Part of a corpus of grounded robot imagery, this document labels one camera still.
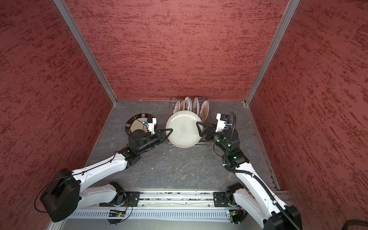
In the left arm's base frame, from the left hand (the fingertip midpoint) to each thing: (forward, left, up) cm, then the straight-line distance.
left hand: (172, 132), depth 75 cm
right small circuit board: (-34, -32, -23) cm, 52 cm away
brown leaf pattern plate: (+30, -20, -15) cm, 39 cm away
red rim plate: (+30, -4, -11) cm, 32 cm away
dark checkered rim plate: (+22, +32, -22) cm, 45 cm away
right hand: (+2, -15, +4) cm, 15 cm away
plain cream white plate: (0, -7, +1) cm, 7 cm away
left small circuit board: (-35, +28, -24) cm, 51 cm away
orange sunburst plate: (+32, 0, -14) cm, 35 cm away
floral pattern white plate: (+31, -14, -15) cm, 37 cm away
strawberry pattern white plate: (+30, -8, -9) cm, 32 cm away
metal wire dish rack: (+38, +5, -18) cm, 42 cm away
